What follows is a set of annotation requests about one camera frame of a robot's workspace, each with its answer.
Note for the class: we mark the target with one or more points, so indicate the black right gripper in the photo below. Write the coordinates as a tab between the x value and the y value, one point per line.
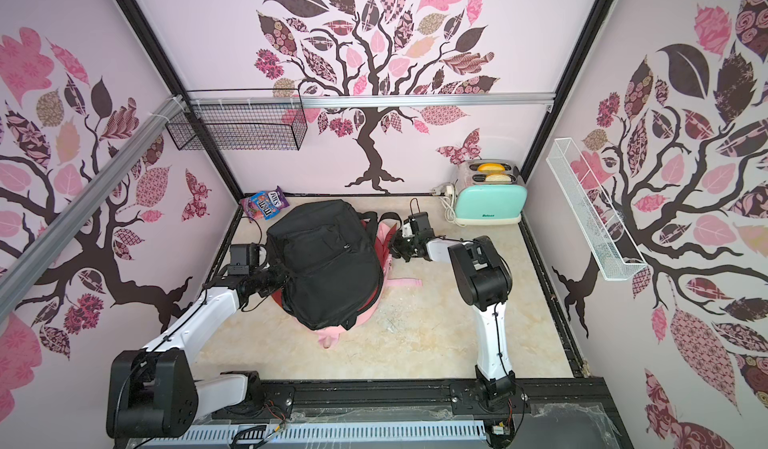
399	248

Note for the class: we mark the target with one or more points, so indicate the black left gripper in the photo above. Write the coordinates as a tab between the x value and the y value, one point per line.
282	278

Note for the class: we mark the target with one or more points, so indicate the pink backpack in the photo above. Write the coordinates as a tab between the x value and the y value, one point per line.
329	336

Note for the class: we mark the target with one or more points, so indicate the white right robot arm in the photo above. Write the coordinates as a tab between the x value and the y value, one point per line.
484	282

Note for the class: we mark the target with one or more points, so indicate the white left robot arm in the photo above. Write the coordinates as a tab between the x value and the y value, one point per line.
152	392

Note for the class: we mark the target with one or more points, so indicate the purple candy bag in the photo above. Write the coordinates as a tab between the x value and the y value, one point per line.
266	204

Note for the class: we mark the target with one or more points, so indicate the mint green toaster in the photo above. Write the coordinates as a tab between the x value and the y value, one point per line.
480	203

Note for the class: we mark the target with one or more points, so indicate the yellow toast slice front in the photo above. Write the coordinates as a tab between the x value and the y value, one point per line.
500	178

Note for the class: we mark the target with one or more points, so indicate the yellow toast slice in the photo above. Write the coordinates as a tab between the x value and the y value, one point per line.
491	168
500	178

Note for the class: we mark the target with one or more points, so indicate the yellow toast slice back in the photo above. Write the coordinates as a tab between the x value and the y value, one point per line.
491	168

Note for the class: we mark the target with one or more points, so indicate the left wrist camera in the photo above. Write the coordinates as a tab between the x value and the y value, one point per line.
245	259

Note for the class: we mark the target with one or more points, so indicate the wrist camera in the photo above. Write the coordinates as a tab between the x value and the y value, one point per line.
245	259
417	225

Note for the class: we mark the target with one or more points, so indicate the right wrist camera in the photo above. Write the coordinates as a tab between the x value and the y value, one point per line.
417	225

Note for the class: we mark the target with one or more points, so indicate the aluminium rail back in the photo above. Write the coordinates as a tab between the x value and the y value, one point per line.
423	100

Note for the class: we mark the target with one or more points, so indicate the aluminium rail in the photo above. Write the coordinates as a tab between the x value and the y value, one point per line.
423	100
33	262

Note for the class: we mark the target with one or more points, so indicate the black wire basket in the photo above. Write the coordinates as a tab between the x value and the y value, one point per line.
257	119

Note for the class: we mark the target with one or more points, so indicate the white vented cable duct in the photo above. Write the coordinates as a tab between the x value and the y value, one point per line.
321	435

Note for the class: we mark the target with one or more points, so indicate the white wire shelf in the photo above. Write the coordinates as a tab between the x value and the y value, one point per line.
580	177

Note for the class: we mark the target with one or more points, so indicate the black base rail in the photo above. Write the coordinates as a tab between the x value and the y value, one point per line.
460	397

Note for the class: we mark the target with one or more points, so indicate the aluminium rail left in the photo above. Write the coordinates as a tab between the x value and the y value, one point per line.
33	262

